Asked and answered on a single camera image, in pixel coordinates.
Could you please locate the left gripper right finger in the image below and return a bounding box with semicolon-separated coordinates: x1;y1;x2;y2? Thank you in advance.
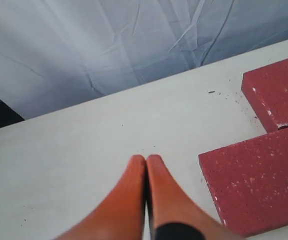
146;154;243;240

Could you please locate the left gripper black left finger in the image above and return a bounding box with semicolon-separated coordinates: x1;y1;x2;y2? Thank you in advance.
57;155;146;240

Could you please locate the red brick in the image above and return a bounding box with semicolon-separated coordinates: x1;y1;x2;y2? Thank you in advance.
241;58;288;133
198;128;288;237

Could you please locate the white backdrop cloth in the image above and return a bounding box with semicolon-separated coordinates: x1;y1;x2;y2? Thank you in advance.
0;0;288;119

